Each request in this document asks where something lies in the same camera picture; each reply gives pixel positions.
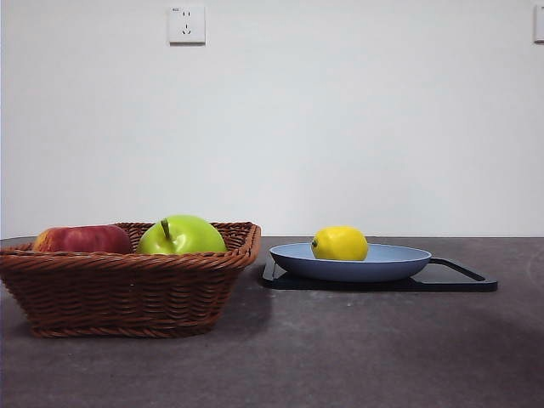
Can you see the yellow lemon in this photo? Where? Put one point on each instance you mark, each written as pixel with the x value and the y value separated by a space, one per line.
pixel 340 243

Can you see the blue round plate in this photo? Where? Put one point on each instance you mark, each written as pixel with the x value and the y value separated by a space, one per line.
pixel 353 270

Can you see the brown wicker basket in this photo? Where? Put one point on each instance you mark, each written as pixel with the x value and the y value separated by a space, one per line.
pixel 119 293

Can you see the green apple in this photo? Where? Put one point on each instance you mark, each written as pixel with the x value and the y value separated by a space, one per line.
pixel 193 236

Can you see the red apple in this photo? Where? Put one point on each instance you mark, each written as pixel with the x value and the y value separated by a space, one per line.
pixel 83 239

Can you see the black rectangular tray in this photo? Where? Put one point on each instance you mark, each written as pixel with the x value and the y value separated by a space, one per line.
pixel 450 280

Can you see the white wall socket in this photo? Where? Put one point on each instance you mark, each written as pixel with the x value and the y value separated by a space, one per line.
pixel 187 25

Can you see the white wall plate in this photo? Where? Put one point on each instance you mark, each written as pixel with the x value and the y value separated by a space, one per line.
pixel 540 24

